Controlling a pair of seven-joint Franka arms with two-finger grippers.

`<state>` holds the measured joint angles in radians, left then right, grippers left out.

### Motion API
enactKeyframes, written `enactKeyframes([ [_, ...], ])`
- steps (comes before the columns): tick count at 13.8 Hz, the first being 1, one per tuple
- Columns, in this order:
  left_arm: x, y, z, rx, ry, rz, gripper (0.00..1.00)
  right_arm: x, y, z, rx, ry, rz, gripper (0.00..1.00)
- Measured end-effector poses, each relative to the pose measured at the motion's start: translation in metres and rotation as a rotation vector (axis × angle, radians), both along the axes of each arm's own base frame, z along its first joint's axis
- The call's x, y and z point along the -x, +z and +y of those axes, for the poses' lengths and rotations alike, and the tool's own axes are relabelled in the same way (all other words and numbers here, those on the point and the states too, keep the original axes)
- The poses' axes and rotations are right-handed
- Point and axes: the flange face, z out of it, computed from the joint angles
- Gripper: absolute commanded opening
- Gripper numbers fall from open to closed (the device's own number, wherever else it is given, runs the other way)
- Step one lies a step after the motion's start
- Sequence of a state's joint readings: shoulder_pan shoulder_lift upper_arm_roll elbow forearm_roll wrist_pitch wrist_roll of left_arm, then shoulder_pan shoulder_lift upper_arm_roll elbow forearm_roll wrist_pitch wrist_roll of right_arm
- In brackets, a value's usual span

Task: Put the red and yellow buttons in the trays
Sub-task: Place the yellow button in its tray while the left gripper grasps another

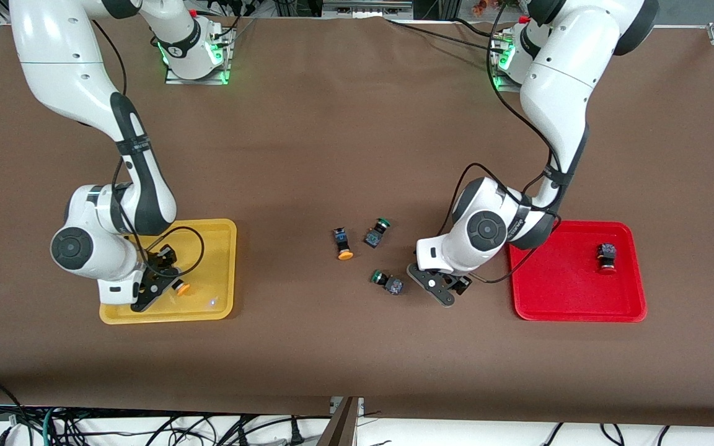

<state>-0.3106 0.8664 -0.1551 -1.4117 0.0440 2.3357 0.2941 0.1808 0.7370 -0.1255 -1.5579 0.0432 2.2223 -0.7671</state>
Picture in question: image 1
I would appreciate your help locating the aluminium frame bracket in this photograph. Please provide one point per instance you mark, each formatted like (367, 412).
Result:
(5, 18)

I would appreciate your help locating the grey metal box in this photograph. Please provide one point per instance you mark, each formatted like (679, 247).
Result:
(366, 7)

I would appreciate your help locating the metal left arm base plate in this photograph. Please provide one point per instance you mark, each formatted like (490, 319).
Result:
(504, 88)

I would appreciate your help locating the yellow push button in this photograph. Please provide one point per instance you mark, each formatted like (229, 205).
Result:
(183, 288)
(341, 238)

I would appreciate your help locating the red plastic tray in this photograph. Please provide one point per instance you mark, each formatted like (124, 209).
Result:
(574, 291)

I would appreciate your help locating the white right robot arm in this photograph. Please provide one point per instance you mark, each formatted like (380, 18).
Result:
(72, 62)

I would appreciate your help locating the green push button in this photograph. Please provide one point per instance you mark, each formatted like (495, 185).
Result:
(374, 236)
(391, 285)

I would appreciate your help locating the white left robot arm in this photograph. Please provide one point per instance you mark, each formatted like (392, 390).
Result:
(568, 80)

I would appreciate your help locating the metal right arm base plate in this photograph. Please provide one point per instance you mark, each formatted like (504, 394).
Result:
(174, 79)

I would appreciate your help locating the brown metal table leg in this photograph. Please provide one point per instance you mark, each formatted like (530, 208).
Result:
(339, 430)

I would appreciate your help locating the black power plug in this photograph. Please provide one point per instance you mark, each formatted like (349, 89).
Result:
(295, 435)

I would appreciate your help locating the brown table mat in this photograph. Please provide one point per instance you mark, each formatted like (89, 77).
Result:
(357, 155)

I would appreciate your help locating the yellow plastic tray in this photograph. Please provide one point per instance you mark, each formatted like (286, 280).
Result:
(220, 297)

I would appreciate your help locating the red push button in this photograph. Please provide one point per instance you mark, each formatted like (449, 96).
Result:
(607, 254)

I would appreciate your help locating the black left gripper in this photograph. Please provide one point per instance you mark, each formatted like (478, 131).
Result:
(460, 283)

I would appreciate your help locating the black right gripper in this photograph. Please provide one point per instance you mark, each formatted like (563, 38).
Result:
(163, 261)

